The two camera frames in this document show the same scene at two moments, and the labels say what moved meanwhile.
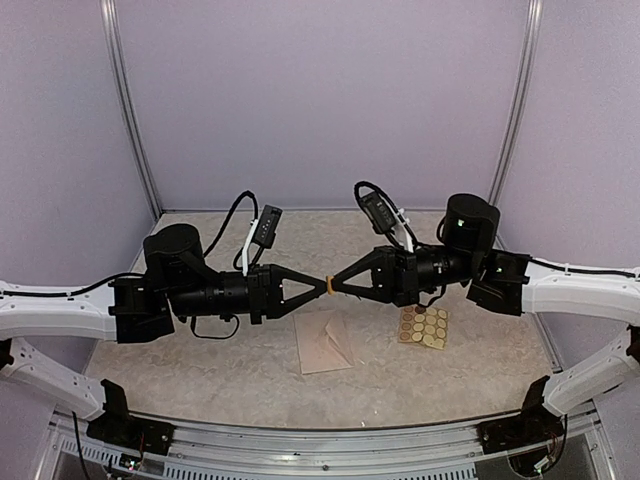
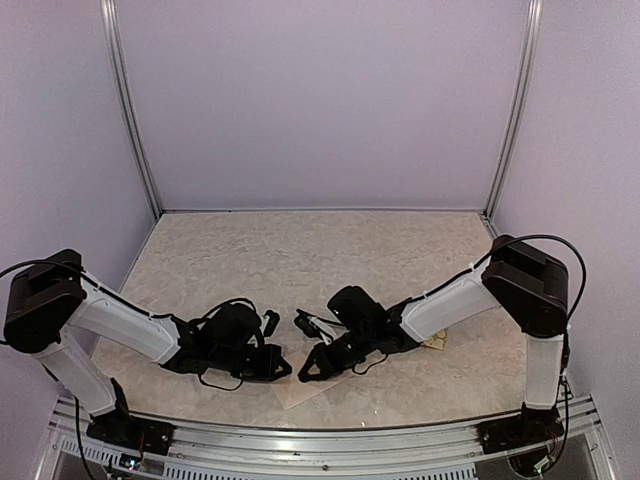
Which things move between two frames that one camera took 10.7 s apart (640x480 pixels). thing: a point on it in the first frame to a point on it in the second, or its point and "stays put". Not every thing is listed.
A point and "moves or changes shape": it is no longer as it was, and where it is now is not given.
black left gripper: x=258 y=293 to x=261 y=361
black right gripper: x=403 y=277 to x=330 y=357
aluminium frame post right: x=535 y=14 stays put
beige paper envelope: x=323 y=342 moves or changes shape
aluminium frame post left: x=108 y=14 stays put
